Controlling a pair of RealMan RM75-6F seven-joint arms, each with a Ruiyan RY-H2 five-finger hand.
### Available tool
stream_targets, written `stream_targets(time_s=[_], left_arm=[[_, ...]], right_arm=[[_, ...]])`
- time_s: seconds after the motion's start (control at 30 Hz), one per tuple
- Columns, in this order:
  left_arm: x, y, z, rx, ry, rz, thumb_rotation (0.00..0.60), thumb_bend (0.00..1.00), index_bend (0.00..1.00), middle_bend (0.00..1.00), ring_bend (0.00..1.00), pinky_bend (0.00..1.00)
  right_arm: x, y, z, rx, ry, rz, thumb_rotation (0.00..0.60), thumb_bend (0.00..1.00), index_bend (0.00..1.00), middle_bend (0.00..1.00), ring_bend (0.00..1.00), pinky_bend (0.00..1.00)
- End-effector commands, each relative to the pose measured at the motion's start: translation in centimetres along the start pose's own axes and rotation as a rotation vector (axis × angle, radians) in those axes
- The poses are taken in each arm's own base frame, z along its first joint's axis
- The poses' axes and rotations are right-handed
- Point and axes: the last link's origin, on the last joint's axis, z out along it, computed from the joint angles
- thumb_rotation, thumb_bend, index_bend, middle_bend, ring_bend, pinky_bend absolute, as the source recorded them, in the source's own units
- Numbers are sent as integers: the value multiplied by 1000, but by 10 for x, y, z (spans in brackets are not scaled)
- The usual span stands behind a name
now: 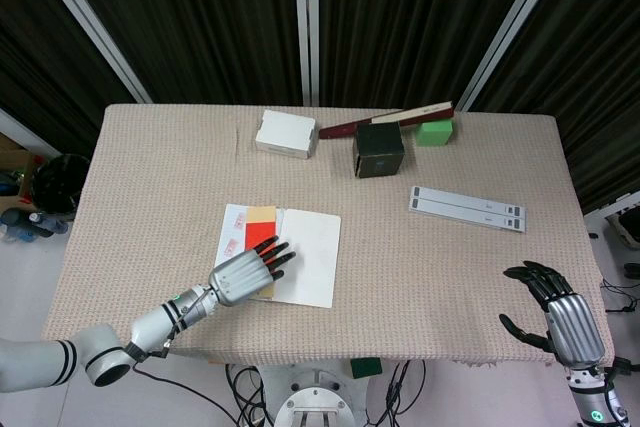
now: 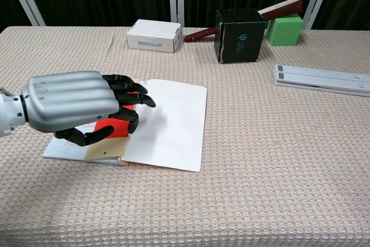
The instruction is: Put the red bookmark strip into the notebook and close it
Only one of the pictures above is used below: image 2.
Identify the white folding stand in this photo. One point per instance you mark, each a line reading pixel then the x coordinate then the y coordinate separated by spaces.
pixel 318 77

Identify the dark red wooden stick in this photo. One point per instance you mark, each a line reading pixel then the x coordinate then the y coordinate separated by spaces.
pixel 284 8

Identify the green foam block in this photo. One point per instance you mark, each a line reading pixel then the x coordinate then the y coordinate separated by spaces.
pixel 284 31

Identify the black cardboard box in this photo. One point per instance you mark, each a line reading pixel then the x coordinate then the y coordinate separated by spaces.
pixel 242 41

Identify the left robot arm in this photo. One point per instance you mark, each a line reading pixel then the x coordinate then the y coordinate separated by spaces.
pixel 10 114

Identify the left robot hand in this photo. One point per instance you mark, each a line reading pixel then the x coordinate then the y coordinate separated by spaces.
pixel 69 99

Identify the white cardboard box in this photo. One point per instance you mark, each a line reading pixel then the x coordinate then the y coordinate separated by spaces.
pixel 150 31

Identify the red and yellow bookmark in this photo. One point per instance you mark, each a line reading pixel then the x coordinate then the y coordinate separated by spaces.
pixel 115 148

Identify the orange cover lined notebook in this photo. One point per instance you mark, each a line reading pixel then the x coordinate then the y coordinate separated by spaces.
pixel 173 122

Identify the beige waffle tablecloth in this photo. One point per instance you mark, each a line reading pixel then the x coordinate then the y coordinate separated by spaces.
pixel 260 157

